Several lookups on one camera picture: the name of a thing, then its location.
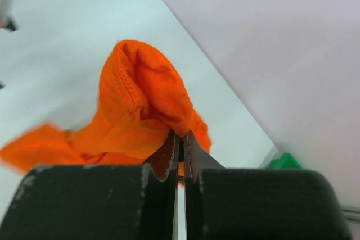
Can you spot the orange t shirt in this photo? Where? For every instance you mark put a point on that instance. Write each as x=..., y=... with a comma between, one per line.
x=141, y=99

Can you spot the green plastic bin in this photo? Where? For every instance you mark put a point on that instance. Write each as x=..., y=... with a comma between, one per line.
x=285, y=161

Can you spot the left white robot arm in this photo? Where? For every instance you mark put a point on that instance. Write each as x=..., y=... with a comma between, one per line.
x=7, y=22

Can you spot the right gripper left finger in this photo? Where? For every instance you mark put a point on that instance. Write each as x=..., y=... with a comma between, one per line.
x=98, y=201

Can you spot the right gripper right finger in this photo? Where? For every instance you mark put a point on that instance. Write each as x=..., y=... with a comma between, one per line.
x=253, y=204

